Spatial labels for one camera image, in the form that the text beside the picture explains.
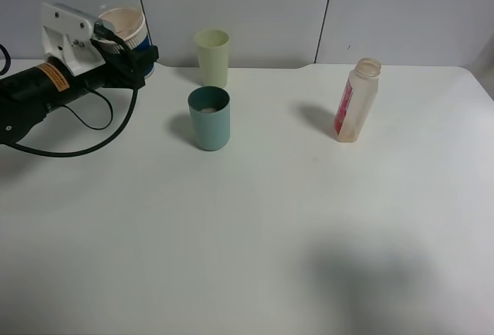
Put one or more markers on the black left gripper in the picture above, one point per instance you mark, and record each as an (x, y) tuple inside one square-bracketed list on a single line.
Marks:
[(123, 68)]

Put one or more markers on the pink label drink bottle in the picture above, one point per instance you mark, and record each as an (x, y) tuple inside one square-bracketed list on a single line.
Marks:
[(357, 99)]

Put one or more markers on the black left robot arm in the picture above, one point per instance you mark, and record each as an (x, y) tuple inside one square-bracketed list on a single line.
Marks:
[(28, 96)]

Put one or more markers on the pale yellow plastic cup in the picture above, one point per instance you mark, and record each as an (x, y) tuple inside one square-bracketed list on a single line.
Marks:
[(213, 52)]

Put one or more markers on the teal plastic cup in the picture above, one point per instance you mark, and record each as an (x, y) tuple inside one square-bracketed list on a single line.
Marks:
[(209, 107)]

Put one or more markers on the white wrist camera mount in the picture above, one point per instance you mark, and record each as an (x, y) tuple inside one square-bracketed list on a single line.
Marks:
[(66, 35)]

